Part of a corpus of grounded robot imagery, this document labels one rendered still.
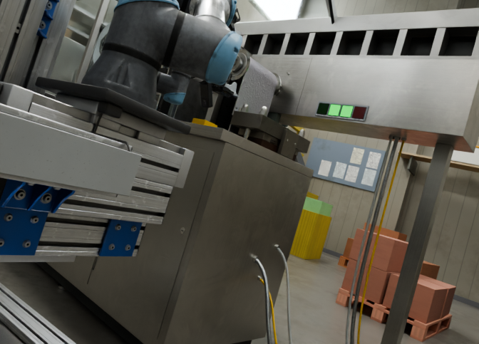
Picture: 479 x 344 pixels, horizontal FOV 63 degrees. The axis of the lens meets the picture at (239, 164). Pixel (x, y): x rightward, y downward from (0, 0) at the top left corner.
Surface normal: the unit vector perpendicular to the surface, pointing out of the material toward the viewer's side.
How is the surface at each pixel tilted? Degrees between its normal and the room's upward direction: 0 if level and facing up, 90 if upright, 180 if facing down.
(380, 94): 90
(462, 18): 90
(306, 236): 90
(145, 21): 90
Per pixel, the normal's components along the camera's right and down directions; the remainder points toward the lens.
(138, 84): 0.70, -0.15
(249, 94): 0.74, 0.19
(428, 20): -0.61, -0.23
